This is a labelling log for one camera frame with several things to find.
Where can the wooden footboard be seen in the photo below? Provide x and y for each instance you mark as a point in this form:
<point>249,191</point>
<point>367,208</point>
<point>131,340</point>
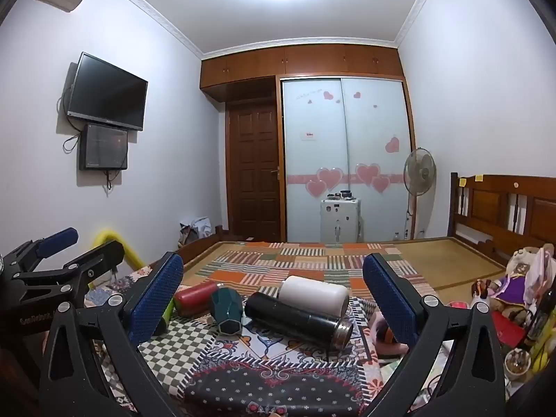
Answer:
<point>195,247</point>

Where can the black thermos cup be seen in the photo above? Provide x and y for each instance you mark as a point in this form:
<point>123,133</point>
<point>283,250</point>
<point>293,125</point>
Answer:
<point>289,317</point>

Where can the pink round object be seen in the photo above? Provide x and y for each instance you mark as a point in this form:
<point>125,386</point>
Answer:
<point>384,336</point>

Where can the patchwork striped blanket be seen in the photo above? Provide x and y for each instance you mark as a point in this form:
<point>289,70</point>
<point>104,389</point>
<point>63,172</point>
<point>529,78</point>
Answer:
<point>321,265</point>

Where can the small white cabinet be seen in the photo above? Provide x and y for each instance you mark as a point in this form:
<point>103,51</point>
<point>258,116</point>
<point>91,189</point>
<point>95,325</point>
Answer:
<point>340,221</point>

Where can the white cup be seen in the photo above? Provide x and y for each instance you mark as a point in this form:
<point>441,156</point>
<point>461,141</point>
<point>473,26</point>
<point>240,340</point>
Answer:
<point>315,296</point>

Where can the frosted wardrobe sliding doors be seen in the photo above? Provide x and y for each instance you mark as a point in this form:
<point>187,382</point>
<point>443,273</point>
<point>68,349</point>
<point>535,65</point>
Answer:
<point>347,147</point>

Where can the small doll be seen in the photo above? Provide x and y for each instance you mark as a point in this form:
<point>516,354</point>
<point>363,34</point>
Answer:
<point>481,290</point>

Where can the woven bed mat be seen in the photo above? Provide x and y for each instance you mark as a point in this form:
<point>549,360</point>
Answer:
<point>447,260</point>

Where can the wooden overhead cabinets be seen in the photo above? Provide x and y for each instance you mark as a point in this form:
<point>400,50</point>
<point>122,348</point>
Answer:
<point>304,65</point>

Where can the small black wall monitor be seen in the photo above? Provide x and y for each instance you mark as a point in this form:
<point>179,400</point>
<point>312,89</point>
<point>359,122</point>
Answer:
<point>104,147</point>

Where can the floral quilt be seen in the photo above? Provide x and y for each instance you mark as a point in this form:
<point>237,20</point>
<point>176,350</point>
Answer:
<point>130,282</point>

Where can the green cup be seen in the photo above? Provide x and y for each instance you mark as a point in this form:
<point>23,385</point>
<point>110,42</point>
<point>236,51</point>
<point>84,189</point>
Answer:
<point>167,315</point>

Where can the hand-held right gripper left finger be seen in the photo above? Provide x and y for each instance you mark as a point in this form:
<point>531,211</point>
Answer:
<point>160,296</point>

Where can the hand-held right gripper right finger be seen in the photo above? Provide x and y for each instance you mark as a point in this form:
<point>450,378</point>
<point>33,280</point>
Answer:
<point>388,300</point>

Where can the patterned printed cloth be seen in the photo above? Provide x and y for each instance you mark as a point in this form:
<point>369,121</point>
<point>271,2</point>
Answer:
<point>260,369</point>

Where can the small round jar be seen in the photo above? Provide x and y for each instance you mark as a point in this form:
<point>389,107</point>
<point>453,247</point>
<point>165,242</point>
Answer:
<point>517,365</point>

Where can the standing electric fan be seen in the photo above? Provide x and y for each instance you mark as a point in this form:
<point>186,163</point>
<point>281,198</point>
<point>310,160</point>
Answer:
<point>419,169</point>

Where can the red cup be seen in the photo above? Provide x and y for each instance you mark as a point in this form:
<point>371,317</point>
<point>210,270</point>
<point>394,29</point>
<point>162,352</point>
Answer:
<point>196,298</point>

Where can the yellow foam tube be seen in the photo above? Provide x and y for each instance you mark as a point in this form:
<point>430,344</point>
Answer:
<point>114,239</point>

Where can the teal faceted cup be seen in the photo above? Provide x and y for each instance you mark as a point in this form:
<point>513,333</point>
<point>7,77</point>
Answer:
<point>228,312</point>

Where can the plush toy purple dress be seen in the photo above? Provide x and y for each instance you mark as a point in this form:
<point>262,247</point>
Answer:
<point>517,278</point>

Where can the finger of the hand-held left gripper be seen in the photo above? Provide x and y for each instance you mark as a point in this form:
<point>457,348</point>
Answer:
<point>57,241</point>
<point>102,259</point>

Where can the brown wooden door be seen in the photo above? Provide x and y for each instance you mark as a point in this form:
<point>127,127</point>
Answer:
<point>254,169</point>

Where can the pile of bags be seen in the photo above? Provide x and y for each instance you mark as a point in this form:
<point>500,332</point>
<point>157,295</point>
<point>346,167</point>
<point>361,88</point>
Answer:
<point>194,230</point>

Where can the red box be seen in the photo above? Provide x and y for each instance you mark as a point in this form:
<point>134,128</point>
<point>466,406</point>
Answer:
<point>508,328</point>

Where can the wooden headboard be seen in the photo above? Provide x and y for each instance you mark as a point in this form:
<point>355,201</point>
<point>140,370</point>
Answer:
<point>491,208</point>

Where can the wall-mounted black television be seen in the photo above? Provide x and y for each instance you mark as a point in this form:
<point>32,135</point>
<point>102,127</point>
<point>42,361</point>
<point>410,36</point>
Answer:
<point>107,92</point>

